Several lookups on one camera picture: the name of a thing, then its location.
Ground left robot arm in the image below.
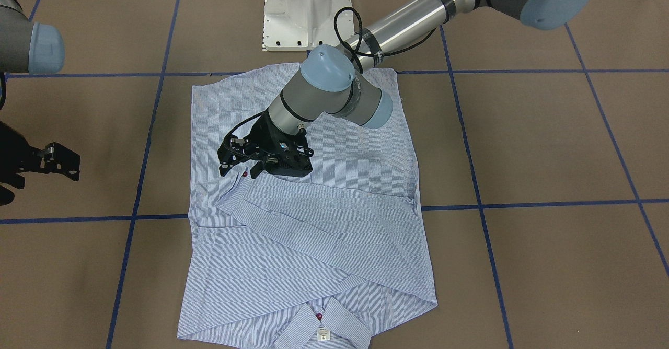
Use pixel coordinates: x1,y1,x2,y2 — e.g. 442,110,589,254
217,0,589,178

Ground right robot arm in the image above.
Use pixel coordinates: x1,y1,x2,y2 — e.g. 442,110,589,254
1,0,81,206

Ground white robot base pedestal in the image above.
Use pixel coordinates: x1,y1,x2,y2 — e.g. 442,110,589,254
262,0,355,52

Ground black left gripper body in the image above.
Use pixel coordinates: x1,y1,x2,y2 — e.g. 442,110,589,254
217,114,315,178

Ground light blue striped shirt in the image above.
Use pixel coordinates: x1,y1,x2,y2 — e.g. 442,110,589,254
177,63,437,348

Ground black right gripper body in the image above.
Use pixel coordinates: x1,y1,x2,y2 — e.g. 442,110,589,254
1,122,50,206

